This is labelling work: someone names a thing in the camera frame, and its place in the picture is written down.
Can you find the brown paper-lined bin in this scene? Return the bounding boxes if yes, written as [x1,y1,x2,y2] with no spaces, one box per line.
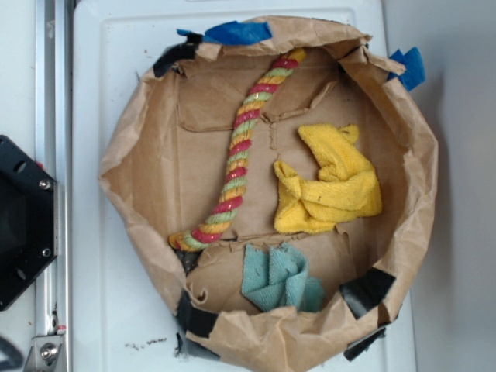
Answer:
[99,16,438,371]

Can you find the teal microfiber cloth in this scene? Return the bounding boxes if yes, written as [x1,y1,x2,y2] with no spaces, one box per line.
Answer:
[241,243,325,312]

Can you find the yellow microfiber cloth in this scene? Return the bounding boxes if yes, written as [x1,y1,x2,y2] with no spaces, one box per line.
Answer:
[274,123,382,234]

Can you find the black tape lower left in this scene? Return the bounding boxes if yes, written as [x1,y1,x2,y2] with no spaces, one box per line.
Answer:
[175,291,220,361]

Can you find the black tape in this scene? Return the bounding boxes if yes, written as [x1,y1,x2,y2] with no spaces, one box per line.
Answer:
[339,267,396,319]
[153,33,203,78]
[175,291,220,361]

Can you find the black tape upper left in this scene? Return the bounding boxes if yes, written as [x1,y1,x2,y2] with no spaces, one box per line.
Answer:
[153,33,203,78]

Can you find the blue tape top piece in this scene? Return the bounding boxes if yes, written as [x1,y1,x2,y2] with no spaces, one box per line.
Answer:
[177,21,272,46]

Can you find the blue tape piece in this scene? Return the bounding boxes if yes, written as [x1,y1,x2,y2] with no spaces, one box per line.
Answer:
[177,21,272,46]
[387,46,425,91]

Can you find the black tape lower right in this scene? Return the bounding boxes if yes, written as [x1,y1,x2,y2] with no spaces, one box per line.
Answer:
[339,267,396,319]

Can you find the white plastic tray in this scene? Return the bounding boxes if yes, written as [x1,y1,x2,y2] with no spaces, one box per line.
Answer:
[71,0,418,372]

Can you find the blue tape right piece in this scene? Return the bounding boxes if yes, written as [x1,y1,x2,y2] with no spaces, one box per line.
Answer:
[387,46,425,91]

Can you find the multicolored twisted rope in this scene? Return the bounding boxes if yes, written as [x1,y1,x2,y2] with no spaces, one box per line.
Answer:
[168,47,307,251]

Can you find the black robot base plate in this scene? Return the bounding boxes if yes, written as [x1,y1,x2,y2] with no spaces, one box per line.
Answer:
[0,135,56,311]

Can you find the aluminium extrusion rail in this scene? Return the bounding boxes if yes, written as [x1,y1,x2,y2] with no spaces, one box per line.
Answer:
[35,1,77,371]

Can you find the metal corner bracket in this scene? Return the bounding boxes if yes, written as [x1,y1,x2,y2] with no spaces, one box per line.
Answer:
[22,335,64,372]

